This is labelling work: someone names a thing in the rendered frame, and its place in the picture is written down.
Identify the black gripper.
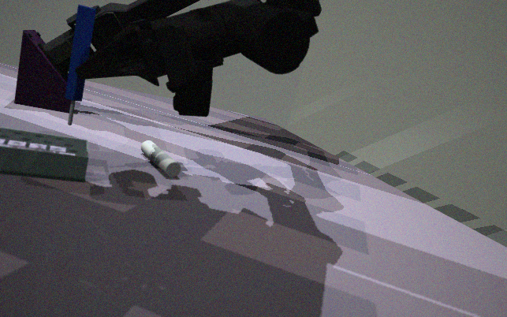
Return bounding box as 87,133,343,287
76,6,229,93

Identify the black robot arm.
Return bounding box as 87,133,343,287
37,0,322,117

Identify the grey keyboard with white letter keys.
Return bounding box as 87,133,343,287
0,127,89,182

